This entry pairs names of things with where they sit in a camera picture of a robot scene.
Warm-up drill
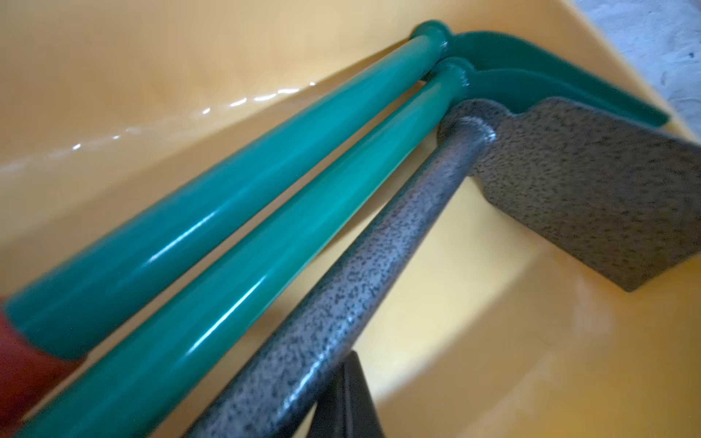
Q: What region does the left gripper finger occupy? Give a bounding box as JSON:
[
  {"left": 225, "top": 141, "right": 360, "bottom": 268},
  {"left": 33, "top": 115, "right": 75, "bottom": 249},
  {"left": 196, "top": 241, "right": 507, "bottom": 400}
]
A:
[{"left": 307, "top": 351, "right": 383, "bottom": 438}]

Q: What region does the green hoe red grip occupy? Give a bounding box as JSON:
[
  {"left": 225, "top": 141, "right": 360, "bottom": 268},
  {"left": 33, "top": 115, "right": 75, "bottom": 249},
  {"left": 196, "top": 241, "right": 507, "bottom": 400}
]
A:
[
  {"left": 1, "top": 20, "right": 669, "bottom": 437},
  {"left": 15, "top": 55, "right": 672, "bottom": 438}
]

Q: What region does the grey hoe red grip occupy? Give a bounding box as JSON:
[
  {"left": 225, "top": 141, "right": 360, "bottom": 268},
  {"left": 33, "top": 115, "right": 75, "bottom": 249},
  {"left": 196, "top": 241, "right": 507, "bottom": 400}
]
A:
[{"left": 188, "top": 98, "right": 700, "bottom": 437}]

